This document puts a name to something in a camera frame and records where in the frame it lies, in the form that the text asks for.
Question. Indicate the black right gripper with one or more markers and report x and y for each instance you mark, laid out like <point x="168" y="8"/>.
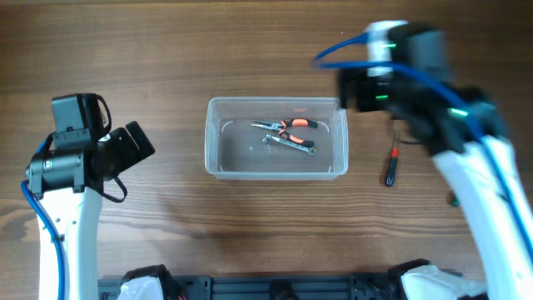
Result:
<point x="371" y="97"/>

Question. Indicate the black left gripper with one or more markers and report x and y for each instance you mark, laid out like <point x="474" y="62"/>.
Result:
<point x="123" y="137"/>

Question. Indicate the orange black needle-nose pliers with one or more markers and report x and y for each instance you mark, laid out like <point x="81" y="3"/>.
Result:
<point x="282" y="126"/>

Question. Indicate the silver wrench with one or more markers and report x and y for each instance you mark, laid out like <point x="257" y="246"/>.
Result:
<point x="297" y="146"/>

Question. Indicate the clear plastic container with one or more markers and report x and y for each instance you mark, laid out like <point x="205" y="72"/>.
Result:
<point x="236" y="148"/>

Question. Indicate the black red screwdriver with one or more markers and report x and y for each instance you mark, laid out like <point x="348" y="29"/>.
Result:
<point x="390" y="175"/>

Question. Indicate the green screwdriver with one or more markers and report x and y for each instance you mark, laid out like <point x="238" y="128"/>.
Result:
<point x="454" y="201"/>

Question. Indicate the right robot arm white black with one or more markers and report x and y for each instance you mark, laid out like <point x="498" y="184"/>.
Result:
<point x="467" y="141"/>

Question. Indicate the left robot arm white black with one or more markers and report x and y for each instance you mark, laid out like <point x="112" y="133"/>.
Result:
<point x="64" y="187"/>

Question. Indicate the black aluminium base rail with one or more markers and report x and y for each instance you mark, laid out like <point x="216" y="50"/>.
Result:
<point x="355" y="286"/>

